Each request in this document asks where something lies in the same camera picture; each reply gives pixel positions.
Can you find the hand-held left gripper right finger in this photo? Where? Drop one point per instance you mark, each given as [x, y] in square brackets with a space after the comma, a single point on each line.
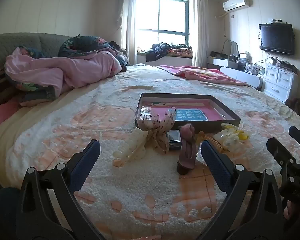
[215, 162]

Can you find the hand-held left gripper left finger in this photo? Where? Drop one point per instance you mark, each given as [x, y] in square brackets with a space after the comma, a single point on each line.
[87, 160]

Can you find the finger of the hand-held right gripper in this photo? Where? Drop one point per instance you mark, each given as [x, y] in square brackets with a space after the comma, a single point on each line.
[299, 134]
[277, 147]

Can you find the clear packet with cream clips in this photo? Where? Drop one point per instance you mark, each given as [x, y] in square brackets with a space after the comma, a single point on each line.
[226, 142]

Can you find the dusty pink hair claw clip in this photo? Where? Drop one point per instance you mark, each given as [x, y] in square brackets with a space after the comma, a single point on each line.
[187, 155]

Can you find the clear packet with yellow clips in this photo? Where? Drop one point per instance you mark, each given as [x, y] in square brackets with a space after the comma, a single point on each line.
[240, 132]

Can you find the pink fur hair clip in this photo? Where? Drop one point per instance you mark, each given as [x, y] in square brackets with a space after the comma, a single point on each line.
[187, 130]

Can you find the dark cardboard box tray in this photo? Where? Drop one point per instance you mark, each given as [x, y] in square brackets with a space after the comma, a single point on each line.
[190, 125]

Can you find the cream hair claw clip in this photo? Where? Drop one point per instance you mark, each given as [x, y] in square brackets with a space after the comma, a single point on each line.
[132, 147]

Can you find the small earring packet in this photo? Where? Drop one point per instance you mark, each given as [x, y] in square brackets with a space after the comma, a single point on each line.
[174, 137]

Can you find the person's right hand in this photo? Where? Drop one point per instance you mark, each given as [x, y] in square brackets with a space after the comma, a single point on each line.
[291, 211]

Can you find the brown furry bag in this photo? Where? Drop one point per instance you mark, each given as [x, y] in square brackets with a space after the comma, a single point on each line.
[297, 107]

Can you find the blue printed card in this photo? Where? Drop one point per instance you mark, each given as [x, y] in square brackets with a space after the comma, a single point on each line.
[192, 115]

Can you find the white drawer dresser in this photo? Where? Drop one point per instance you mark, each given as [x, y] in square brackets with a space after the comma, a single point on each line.
[277, 82]

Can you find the white low desk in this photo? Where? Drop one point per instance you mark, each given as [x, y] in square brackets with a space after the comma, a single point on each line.
[242, 76]

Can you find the pink printed blanket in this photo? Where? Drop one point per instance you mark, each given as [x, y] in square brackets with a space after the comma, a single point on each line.
[202, 76]

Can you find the pink floral quilt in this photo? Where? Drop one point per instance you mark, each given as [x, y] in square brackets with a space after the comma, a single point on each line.
[77, 70]

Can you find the white arched mirror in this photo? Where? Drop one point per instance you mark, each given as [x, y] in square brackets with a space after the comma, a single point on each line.
[233, 47]

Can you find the striped pillow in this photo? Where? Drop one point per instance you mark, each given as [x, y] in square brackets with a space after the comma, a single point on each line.
[0, 87]

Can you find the pile of colourful clothes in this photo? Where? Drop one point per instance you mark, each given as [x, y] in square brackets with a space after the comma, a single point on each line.
[181, 51]

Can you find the dark puffer jacket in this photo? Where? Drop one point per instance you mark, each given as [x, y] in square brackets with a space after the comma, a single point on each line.
[157, 51]

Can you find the white curtain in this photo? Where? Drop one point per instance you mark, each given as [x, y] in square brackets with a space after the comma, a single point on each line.
[201, 30]
[128, 25]

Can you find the green padded headboard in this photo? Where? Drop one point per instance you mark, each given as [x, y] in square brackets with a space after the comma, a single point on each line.
[20, 41]

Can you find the white air conditioner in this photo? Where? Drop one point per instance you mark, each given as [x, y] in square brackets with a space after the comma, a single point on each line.
[236, 3]

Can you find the window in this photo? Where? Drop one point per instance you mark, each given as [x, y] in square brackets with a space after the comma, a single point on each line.
[162, 17]

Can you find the black wall television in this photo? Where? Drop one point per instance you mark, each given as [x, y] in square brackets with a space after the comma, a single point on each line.
[277, 38]

